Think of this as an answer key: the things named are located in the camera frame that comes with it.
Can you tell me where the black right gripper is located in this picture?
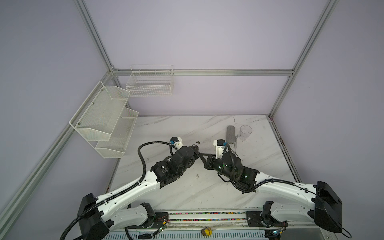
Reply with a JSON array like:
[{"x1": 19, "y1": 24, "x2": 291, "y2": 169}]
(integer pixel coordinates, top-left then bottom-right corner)
[{"x1": 198, "y1": 152, "x2": 235, "y2": 181}]

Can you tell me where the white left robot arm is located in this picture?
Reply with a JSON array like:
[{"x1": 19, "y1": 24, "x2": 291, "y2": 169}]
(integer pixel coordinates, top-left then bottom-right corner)
[{"x1": 60, "y1": 141, "x2": 199, "y2": 240}]

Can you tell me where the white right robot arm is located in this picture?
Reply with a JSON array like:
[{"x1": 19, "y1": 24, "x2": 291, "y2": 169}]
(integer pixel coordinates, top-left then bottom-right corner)
[{"x1": 197, "y1": 143, "x2": 352, "y2": 239}]

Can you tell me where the grey fabric oblong case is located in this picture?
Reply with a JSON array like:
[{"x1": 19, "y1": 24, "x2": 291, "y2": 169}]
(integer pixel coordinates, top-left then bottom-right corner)
[{"x1": 226, "y1": 126, "x2": 236, "y2": 145}]

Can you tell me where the clear plastic cup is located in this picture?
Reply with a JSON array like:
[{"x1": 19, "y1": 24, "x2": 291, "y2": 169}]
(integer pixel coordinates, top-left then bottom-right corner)
[{"x1": 239, "y1": 125, "x2": 253, "y2": 141}]

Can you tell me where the white mesh two-tier shelf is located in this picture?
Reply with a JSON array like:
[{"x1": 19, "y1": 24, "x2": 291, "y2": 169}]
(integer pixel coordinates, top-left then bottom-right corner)
[{"x1": 69, "y1": 82, "x2": 139, "y2": 159}]

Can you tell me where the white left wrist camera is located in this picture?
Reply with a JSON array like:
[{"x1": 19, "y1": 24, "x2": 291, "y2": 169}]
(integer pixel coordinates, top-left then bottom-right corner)
[{"x1": 170, "y1": 137, "x2": 184, "y2": 150}]

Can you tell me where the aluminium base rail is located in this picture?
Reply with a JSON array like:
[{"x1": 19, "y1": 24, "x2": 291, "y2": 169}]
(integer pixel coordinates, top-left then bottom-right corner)
[{"x1": 105, "y1": 211, "x2": 336, "y2": 240}]

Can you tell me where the yellow connector on rail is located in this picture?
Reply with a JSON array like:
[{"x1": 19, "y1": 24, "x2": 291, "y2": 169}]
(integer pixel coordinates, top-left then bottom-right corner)
[{"x1": 201, "y1": 228, "x2": 213, "y2": 237}]

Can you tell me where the aluminium frame back beam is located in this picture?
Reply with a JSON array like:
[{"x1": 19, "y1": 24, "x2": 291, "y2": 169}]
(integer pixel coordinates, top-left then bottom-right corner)
[{"x1": 114, "y1": 69, "x2": 295, "y2": 77}]

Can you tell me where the white wire basket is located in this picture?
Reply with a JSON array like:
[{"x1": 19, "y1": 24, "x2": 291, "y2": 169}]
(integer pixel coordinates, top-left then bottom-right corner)
[{"x1": 126, "y1": 65, "x2": 174, "y2": 97}]

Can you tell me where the aluminium frame post left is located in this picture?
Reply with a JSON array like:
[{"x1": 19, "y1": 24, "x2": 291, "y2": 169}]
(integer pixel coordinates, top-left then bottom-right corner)
[{"x1": 74, "y1": 0, "x2": 115, "y2": 72}]

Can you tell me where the aluminium frame post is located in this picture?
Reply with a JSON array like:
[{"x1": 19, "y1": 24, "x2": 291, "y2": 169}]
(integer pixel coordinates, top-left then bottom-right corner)
[
  {"x1": 74, "y1": 0, "x2": 115, "y2": 72},
  {"x1": 268, "y1": 0, "x2": 339, "y2": 119}
]

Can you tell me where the aluminium frame post right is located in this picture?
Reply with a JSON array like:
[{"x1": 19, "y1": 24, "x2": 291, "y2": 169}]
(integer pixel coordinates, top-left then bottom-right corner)
[{"x1": 268, "y1": 0, "x2": 339, "y2": 119}]

